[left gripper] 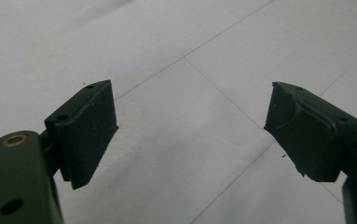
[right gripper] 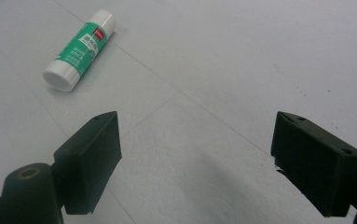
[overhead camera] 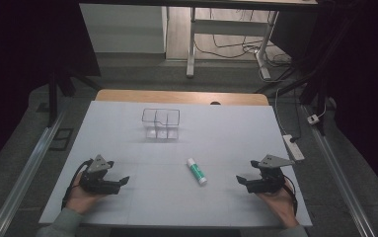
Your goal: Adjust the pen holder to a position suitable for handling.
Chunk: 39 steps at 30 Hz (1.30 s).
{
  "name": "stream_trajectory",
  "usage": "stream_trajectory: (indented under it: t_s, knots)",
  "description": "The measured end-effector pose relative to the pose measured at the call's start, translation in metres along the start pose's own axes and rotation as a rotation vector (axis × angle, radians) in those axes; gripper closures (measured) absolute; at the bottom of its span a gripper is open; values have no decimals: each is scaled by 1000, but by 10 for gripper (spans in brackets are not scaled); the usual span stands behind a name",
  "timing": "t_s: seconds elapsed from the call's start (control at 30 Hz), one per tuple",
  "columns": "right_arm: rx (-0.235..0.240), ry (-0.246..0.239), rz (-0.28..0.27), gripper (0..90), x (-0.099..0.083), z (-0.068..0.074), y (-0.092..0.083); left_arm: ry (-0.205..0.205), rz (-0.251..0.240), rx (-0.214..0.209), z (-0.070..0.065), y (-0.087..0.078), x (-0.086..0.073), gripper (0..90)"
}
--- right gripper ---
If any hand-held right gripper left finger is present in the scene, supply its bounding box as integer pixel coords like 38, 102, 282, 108
51, 110, 123, 216

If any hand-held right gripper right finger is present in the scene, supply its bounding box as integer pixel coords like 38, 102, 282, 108
270, 110, 357, 218

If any green and white glue stick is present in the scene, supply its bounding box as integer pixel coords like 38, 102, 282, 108
42, 8, 117, 93

